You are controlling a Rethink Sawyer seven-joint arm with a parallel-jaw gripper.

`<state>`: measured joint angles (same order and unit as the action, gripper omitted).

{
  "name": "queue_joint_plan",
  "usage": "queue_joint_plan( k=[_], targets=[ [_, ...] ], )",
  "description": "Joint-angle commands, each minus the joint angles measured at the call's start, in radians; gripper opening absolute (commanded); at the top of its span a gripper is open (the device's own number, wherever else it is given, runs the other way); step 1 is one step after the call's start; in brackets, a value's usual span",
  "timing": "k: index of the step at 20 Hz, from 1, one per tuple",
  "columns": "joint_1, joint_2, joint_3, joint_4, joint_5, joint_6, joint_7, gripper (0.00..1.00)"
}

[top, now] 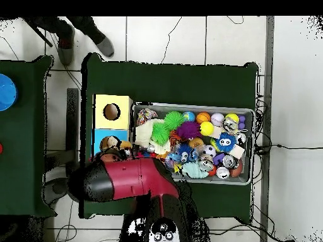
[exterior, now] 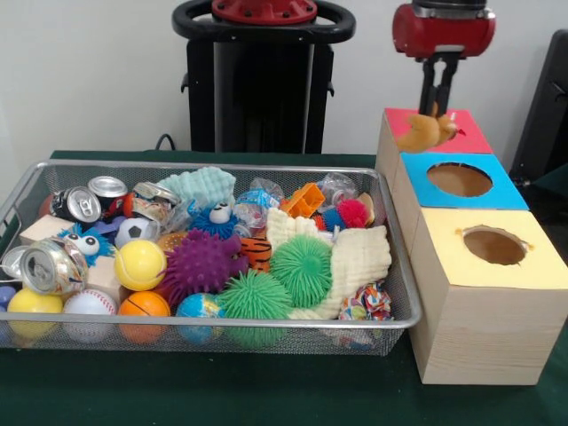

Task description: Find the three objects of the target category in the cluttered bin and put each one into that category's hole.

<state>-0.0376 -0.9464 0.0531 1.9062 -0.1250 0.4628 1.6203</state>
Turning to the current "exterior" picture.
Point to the purple spiky ball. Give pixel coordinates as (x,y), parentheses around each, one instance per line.
(202,264)

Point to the shallow clear mesh bin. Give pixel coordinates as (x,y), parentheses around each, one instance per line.
(395,315)

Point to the yellow tennis ball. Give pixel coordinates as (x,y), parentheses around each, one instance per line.
(139,264)

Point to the orange basketball toy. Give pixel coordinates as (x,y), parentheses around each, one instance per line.
(144,311)

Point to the brown teddy toy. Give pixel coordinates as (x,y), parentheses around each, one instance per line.
(424,133)

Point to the orange plastic toy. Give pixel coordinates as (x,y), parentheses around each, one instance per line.
(303,201)

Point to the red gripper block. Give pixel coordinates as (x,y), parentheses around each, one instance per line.
(444,34)

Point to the black chair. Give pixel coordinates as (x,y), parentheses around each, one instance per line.
(546,115)

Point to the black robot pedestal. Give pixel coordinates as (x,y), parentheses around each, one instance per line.
(257,98)

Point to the green spiky ball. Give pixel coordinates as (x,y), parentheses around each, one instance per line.
(301,271)
(255,300)

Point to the cream muslin cloth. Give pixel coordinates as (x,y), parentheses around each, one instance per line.
(359,257)

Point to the tiger striped plush toy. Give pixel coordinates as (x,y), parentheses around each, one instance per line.
(256,252)

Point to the wooden box with three holes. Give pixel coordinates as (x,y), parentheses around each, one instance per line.
(484,311)

